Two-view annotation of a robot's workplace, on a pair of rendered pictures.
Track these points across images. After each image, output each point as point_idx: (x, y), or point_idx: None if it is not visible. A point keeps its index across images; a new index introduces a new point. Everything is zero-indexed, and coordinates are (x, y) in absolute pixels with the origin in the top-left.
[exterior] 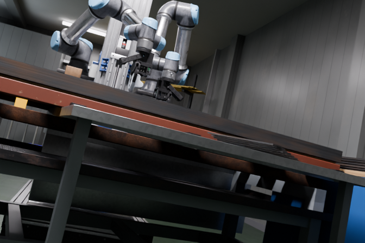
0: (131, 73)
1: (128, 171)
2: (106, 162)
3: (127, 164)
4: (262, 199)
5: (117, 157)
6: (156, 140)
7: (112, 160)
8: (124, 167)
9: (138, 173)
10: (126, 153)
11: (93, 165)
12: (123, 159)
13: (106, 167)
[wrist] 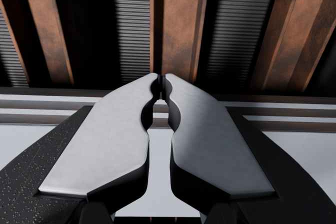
0: (211, 208)
1: (250, 70)
2: (335, 45)
3: (317, 90)
4: (179, 219)
5: (335, 72)
6: (23, 71)
7: (333, 59)
8: (314, 82)
9: (236, 84)
10: (335, 96)
11: None
12: (327, 83)
13: (259, 22)
